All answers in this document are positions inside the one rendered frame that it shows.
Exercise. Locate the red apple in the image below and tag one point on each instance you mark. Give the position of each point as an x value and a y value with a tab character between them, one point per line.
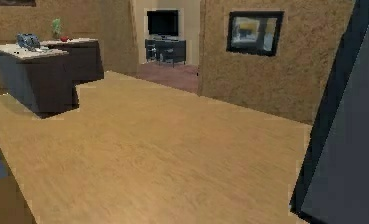
64	38

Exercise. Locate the dark brown kitchen counter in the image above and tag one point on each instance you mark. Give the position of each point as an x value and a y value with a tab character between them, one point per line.
48	76

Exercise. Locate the green house plant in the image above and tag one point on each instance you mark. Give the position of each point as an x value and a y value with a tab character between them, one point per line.
56	27

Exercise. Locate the black television stand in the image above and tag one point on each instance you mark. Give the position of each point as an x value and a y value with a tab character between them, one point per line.
165	50

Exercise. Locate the black television set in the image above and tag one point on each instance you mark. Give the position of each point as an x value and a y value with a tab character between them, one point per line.
162	22

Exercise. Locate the black framed wall picture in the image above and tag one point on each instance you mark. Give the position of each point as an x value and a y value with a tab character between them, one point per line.
254	32

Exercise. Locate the blue grey kettle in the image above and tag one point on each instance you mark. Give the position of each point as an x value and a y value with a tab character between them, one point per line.
28	41

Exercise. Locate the dark framed wall picture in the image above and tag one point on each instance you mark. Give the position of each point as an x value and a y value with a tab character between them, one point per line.
12	2

